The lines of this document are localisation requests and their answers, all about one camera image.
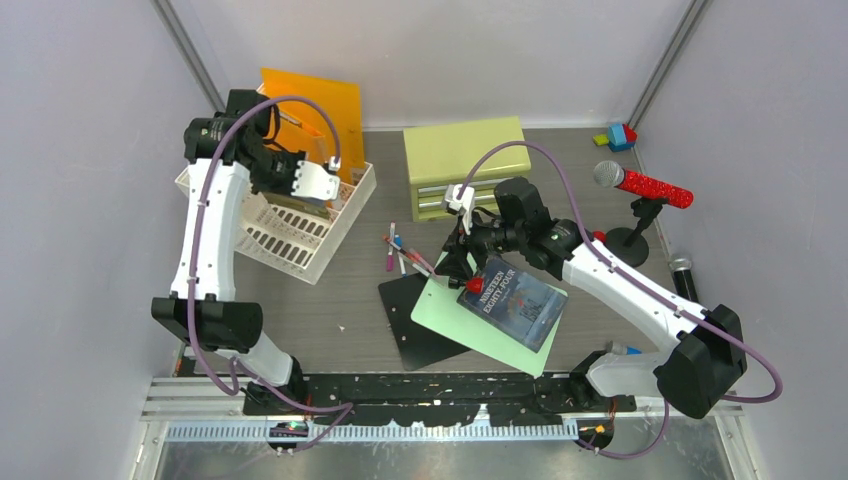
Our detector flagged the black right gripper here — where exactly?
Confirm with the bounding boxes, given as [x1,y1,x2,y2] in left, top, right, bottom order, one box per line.
[436,207,526,282]

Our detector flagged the thick orange binder folder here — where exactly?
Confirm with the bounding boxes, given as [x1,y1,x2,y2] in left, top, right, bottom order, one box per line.
[259,79,336,164]

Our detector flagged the white plastic file rack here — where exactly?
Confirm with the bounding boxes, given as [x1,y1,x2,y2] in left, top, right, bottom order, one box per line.
[169,159,376,300]

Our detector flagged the Nineteen Eighty-Four dark book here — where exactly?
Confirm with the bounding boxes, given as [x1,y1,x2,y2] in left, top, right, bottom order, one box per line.
[457,257,568,353]

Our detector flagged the Animal Farm blue book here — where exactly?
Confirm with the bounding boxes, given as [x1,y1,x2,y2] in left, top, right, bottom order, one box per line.
[261,192,331,220]

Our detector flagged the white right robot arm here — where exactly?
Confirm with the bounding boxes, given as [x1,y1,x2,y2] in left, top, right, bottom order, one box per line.
[435,177,747,419]

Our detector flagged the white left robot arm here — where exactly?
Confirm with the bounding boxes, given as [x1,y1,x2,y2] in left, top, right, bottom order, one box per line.
[151,89,339,414]

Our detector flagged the pink highlighter pen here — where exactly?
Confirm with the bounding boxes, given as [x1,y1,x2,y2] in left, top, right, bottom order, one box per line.
[408,249,435,274]

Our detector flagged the orange red marker pen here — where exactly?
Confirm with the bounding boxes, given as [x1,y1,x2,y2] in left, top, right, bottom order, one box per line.
[383,235,421,266]

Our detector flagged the mint green clipboard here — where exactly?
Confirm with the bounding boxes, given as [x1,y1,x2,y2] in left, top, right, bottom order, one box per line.
[411,278,560,378]

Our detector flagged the thin orange folder in rack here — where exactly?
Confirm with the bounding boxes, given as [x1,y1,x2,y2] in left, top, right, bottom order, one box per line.
[260,67,368,187]

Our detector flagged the blue cap white marker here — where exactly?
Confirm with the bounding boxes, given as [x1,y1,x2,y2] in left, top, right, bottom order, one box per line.
[394,234,407,277]

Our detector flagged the purple marker pen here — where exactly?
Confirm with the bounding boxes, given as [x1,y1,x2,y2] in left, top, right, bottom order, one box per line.
[386,221,396,272]

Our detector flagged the black clipboard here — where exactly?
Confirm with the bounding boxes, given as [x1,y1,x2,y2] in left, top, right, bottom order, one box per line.
[378,274,469,371]

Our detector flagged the green metal drawer cabinet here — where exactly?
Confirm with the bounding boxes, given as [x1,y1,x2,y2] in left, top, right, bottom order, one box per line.
[403,116,531,222]

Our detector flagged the black microphone stand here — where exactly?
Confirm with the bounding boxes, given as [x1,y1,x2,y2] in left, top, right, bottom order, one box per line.
[603,197,669,267]

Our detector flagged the red glitter microphone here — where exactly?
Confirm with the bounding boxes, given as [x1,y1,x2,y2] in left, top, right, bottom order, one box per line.
[593,160,694,209]

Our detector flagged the colourful toy blocks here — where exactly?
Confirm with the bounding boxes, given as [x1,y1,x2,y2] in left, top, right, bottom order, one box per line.
[592,123,638,152]

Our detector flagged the black handheld microphone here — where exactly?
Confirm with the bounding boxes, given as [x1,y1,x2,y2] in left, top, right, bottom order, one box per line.
[668,255,699,303]

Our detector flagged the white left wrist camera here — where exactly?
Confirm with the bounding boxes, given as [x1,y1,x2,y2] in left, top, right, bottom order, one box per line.
[291,161,341,201]

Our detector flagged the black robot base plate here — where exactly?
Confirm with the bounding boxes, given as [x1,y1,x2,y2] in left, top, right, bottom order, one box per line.
[242,372,638,429]

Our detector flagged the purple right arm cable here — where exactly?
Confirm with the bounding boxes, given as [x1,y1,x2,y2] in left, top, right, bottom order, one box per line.
[457,140,784,461]

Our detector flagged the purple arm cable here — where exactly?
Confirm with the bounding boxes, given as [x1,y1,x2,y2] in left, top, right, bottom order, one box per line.
[457,140,784,461]
[186,95,356,452]

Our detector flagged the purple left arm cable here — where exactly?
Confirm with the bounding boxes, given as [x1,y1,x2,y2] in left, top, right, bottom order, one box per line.
[186,95,356,452]

